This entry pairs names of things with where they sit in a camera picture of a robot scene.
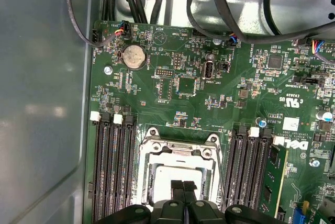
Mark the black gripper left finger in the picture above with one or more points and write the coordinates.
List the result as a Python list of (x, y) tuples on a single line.
[(167, 213)]

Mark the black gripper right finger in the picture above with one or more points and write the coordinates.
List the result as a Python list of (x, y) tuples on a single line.
[(201, 213)]

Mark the green RAM stick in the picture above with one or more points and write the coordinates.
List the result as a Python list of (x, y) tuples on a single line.
[(273, 177)]

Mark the blue board connector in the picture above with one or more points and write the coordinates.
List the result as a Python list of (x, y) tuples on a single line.
[(298, 213)]

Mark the blue-top capacitor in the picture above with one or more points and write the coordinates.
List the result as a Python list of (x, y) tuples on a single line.
[(261, 122), (327, 116)]

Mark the green motherboard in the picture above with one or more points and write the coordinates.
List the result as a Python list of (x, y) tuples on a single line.
[(222, 90)]

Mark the white square sticker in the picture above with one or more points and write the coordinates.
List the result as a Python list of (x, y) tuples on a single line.
[(291, 124)]

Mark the silver internal USB port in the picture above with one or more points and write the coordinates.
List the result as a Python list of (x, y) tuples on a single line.
[(208, 70)]

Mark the round silver coin battery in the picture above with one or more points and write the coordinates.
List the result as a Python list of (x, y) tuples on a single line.
[(134, 57)]

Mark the black and silver PC case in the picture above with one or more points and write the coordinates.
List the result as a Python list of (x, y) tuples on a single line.
[(39, 77)]

